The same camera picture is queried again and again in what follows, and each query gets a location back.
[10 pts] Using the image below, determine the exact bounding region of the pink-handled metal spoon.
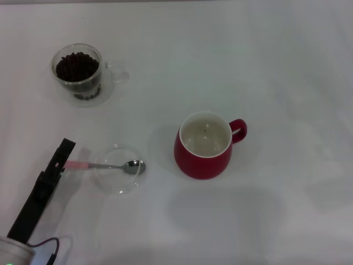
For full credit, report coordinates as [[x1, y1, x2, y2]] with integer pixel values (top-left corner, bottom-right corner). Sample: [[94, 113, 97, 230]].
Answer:
[[65, 160, 146, 176]]

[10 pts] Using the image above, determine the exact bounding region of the dark thin cable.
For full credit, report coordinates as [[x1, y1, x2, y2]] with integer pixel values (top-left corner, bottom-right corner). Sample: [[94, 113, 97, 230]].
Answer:
[[26, 237, 60, 265]]

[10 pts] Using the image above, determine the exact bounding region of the clear double-walled glass cup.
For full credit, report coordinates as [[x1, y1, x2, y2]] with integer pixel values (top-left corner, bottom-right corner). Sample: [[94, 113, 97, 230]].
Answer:
[[50, 43, 130, 108]]

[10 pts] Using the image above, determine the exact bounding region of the coffee beans pile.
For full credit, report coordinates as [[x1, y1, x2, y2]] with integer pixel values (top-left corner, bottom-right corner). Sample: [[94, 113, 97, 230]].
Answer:
[[55, 51, 100, 83]]

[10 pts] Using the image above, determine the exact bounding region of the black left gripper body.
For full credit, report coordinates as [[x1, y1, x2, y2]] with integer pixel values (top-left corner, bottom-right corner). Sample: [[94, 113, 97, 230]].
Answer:
[[6, 178, 61, 244]]

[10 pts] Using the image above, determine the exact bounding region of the red ceramic mug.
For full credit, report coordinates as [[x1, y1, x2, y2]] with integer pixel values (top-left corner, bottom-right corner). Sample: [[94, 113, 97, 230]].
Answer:
[[173, 110, 248, 181]]

